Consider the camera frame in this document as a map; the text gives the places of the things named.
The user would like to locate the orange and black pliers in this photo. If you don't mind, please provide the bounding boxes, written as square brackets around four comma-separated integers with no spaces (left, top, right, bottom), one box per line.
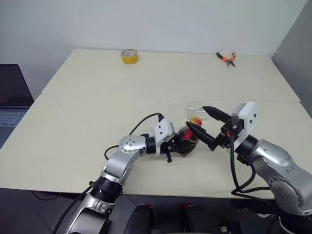
[216,52,236,68]

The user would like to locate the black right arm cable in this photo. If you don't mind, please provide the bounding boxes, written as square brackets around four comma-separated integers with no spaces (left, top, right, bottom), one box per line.
[228,117,278,203]

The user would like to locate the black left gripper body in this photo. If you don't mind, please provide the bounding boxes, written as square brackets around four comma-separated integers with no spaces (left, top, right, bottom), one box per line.
[161,138,180,164]

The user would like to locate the dark rounded shape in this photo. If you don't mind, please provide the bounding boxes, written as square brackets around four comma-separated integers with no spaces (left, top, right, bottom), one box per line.
[123,203,155,234]
[179,203,221,234]

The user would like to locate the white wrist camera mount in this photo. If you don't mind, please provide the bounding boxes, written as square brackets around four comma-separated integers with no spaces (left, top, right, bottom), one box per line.
[154,118,176,156]
[231,101,258,147]

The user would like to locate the dark grey laptop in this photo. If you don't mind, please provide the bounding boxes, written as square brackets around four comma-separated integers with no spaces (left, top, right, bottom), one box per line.
[0,64,34,149]

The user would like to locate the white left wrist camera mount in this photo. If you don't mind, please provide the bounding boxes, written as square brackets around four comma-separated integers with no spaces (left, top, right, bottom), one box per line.
[154,118,176,156]

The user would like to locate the yellow tape roll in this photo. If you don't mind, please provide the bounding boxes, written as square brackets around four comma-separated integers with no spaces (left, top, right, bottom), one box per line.
[121,48,139,65]

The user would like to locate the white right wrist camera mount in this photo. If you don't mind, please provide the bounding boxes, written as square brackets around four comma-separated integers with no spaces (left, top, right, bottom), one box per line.
[231,101,258,147]

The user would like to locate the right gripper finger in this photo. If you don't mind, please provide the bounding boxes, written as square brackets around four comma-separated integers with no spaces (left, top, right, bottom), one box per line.
[202,106,231,123]
[186,121,217,152]

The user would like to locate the clear bag with red-yellow item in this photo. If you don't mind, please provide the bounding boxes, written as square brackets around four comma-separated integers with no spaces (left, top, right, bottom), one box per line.
[175,116,204,156]

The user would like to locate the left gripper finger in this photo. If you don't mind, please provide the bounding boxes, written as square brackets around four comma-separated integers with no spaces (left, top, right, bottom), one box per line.
[174,127,190,145]
[174,142,197,154]

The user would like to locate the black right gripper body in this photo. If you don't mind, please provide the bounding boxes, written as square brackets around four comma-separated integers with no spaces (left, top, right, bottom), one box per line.
[215,114,245,149]

